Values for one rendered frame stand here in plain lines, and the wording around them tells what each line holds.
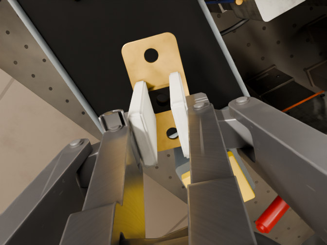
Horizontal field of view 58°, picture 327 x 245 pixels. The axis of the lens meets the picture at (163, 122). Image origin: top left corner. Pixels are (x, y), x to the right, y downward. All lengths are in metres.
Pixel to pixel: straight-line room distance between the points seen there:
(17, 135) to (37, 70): 0.96
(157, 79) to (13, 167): 1.65
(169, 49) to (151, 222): 1.69
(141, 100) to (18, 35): 0.65
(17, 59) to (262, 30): 0.59
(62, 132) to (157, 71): 1.44
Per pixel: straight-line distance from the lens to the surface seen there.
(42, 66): 0.79
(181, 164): 0.33
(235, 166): 0.32
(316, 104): 0.54
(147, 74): 0.21
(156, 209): 1.80
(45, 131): 1.66
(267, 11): 0.33
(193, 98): 0.16
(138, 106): 0.15
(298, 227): 1.05
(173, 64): 0.21
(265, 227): 0.41
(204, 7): 0.26
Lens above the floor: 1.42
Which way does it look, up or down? 69 degrees down
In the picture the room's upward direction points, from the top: 178 degrees clockwise
